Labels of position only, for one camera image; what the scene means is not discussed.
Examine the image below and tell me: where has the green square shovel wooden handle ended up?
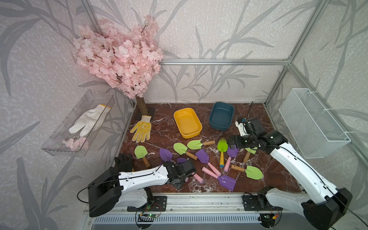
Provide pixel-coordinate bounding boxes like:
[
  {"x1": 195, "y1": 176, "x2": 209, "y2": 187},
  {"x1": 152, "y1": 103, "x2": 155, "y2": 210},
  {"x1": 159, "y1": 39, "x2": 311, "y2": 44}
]
[{"x1": 243, "y1": 147, "x2": 257, "y2": 163}]

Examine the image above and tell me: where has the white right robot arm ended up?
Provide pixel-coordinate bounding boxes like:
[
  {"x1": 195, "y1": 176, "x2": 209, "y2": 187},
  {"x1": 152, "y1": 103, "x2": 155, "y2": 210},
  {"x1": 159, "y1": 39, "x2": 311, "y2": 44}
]
[{"x1": 228, "y1": 117, "x2": 353, "y2": 230}]

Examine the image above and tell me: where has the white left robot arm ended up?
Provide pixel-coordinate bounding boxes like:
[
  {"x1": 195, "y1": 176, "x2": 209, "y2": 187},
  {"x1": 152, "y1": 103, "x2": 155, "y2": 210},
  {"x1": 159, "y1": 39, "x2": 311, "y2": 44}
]
[{"x1": 87, "y1": 160, "x2": 196, "y2": 218}]

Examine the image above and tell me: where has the dark teal storage box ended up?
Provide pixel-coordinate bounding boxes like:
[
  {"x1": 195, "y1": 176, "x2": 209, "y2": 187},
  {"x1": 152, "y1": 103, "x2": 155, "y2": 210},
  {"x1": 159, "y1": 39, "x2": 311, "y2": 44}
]
[{"x1": 209, "y1": 102, "x2": 235, "y2": 131}]

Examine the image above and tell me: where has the yellow storage box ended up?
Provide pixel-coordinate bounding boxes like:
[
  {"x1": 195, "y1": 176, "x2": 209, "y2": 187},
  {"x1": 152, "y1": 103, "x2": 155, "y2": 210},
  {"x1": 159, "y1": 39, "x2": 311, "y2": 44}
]
[{"x1": 173, "y1": 107, "x2": 203, "y2": 139}]

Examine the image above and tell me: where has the green shovel far left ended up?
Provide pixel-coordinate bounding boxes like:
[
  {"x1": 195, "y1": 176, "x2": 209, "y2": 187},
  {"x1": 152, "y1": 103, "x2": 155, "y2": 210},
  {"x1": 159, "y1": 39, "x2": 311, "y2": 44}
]
[{"x1": 134, "y1": 145, "x2": 151, "y2": 169}]

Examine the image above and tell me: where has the black and yellow glove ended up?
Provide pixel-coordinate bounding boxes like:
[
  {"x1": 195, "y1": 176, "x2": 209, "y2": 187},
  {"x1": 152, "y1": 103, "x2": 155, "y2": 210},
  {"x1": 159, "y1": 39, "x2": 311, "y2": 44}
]
[{"x1": 114, "y1": 153, "x2": 133, "y2": 172}]

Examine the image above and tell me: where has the yellow rubber glove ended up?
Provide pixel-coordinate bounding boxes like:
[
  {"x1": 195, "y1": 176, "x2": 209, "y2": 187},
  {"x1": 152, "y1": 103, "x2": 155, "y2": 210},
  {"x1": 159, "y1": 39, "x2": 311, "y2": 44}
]
[{"x1": 130, "y1": 116, "x2": 152, "y2": 143}]

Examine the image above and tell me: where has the white cotton glove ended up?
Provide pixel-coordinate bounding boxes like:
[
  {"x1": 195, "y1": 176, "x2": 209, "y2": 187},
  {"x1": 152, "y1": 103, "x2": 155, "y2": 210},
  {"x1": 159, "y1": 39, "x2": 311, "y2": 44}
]
[{"x1": 69, "y1": 104, "x2": 111, "y2": 137}]

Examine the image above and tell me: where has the pink blossom sprig on shelf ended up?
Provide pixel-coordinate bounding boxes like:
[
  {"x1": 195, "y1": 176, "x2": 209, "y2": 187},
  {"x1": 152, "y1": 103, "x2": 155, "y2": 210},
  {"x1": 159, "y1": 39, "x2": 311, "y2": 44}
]
[{"x1": 62, "y1": 136, "x2": 89, "y2": 151}]

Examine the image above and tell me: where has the pink cherry blossom tree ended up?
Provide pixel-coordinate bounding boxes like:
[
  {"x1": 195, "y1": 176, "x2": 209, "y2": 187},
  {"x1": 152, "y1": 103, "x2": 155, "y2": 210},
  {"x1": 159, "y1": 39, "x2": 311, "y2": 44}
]
[{"x1": 73, "y1": 15, "x2": 164, "y2": 116}]

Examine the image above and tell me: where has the purple square shovel pink handle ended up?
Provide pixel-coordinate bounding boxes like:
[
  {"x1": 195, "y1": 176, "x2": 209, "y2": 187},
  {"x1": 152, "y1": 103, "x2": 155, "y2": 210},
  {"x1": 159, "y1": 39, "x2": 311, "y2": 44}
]
[
  {"x1": 195, "y1": 149, "x2": 221, "y2": 176},
  {"x1": 202, "y1": 167, "x2": 236, "y2": 191},
  {"x1": 223, "y1": 145, "x2": 239, "y2": 173}
]

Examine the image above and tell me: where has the aluminium front rail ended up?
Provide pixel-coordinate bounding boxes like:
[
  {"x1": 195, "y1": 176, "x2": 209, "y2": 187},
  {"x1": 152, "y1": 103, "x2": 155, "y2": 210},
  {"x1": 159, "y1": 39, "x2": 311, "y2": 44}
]
[{"x1": 83, "y1": 192, "x2": 325, "y2": 215}]

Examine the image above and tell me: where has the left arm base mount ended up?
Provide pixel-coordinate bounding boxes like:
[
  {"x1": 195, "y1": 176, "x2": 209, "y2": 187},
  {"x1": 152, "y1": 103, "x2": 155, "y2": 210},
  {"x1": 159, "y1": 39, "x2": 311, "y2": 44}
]
[{"x1": 127, "y1": 187, "x2": 168, "y2": 212}]

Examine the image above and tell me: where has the green trowel yellow handle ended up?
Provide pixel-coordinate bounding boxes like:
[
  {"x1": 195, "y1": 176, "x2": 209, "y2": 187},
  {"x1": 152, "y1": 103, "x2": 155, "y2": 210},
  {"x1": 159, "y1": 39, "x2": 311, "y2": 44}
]
[{"x1": 217, "y1": 138, "x2": 228, "y2": 168}]

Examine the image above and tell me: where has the white wire mesh basket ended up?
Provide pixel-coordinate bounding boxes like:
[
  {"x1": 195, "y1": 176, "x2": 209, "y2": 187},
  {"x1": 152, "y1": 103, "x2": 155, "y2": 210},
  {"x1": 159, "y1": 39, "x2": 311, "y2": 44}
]
[{"x1": 279, "y1": 88, "x2": 351, "y2": 159}]

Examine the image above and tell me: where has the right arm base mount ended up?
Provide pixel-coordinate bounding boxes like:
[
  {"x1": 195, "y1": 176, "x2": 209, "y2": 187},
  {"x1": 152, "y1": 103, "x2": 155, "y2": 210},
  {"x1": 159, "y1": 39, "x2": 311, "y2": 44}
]
[{"x1": 242, "y1": 186, "x2": 283, "y2": 211}]

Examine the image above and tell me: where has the clear acrylic wall shelf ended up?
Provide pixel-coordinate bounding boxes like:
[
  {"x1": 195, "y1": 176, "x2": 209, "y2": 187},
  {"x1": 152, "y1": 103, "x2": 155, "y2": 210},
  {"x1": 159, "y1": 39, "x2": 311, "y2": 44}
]
[{"x1": 41, "y1": 90, "x2": 116, "y2": 157}]

